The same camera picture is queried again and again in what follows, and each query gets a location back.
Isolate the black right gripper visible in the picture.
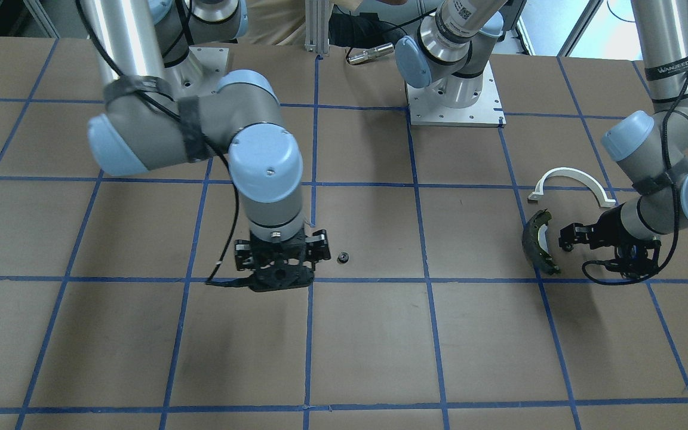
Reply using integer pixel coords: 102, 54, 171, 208
233, 229, 331, 292

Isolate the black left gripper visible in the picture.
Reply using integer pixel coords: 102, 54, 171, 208
558, 206, 662, 281

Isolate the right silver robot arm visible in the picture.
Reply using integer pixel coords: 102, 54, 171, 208
76, 1, 331, 292

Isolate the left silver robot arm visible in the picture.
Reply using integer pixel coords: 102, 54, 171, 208
395, 1, 688, 285

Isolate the green brake shoe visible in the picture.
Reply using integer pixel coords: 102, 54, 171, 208
521, 209, 561, 275

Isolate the seated person beige shirt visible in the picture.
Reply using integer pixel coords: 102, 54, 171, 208
242, 0, 410, 46

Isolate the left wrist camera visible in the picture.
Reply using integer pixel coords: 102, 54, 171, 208
613, 239, 662, 280

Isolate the white curved plastic bracket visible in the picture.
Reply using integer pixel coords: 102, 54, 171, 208
527, 167, 618, 208

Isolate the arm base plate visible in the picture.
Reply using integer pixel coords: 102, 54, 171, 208
164, 47, 229, 98
405, 63, 507, 127

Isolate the aluminium frame post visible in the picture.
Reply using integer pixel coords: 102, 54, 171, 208
304, 0, 332, 57

